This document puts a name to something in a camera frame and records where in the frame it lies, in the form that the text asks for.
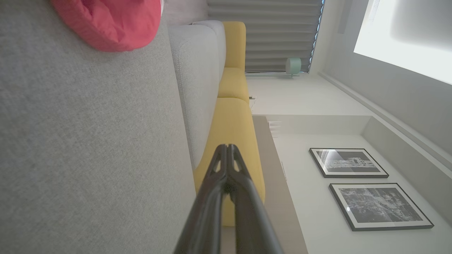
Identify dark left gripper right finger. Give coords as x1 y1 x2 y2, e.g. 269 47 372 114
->
227 144 285 254

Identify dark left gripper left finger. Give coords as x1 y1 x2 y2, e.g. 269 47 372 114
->
173 144 228 254

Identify red shorts with white trim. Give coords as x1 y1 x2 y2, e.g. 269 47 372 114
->
50 0 163 53

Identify yellow sofa cushion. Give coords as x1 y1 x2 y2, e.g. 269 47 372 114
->
222 21 246 69
193 97 266 227
218 67 250 103

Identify black framed monochrome picture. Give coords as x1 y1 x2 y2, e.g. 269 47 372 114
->
309 148 389 179
329 183 435 232

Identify large grey sofa seat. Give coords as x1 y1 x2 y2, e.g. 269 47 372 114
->
0 0 198 254

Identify grey sofa cushion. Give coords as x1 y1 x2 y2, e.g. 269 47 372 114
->
168 20 226 170

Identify pale green round lamp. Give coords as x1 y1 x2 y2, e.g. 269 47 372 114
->
245 57 302 78

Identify grey pleated curtain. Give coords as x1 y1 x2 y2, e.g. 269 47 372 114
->
207 0 324 73

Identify white ceiling light panel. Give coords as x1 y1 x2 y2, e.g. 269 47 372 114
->
353 0 452 85

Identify light wooden wall ledge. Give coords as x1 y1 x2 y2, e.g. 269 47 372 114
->
252 115 308 254

